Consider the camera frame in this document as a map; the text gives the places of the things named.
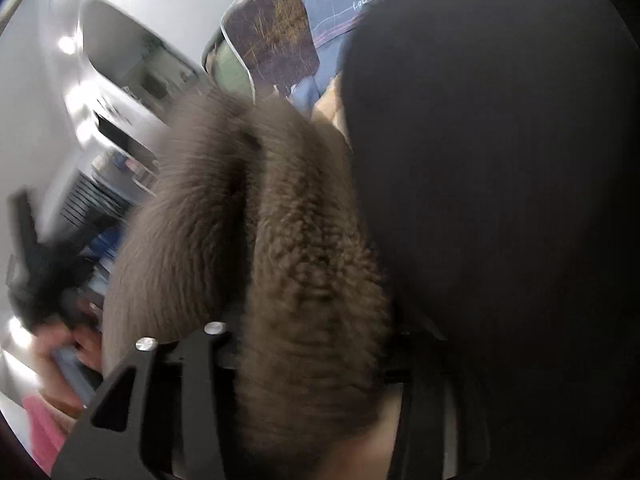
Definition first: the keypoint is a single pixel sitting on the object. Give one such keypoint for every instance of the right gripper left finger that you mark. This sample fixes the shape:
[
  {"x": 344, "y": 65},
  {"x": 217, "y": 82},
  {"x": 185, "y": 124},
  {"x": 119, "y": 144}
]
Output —
[{"x": 168, "y": 411}]

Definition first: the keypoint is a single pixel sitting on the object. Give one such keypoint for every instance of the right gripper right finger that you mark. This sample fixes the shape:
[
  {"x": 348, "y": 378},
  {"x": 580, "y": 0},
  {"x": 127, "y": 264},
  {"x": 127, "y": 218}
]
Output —
[{"x": 419, "y": 449}]

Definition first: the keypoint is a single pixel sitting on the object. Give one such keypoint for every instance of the brown fleece jacket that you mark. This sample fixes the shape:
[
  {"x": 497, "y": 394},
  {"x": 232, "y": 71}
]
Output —
[{"x": 254, "y": 207}]

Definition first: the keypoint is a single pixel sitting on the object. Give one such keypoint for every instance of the black garment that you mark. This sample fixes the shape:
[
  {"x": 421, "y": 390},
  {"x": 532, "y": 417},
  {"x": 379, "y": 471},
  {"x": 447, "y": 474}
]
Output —
[{"x": 496, "y": 155}]

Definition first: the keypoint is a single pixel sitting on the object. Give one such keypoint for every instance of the person's left hand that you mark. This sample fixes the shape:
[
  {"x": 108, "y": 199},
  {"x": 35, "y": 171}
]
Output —
[{"x": 56, "y": 347}]

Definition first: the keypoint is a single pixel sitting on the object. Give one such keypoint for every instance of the white shelving rack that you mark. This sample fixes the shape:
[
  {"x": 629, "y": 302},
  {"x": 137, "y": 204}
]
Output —
[{"x": 90, "y": 206}]

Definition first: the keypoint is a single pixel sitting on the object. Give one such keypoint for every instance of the green pillow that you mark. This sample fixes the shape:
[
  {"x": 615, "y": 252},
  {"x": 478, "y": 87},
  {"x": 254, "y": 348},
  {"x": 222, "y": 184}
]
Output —
[{"x": 221, "y": 63}]

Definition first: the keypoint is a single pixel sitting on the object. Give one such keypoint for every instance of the dark patterned quilt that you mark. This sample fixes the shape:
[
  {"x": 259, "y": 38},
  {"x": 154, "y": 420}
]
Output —
[{"x": 273, "y": 42}]

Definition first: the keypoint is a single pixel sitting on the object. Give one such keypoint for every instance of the blue plaid pillow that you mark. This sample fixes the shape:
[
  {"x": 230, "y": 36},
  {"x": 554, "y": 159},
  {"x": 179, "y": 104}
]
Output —
[{"x": 340, "y": 20}]

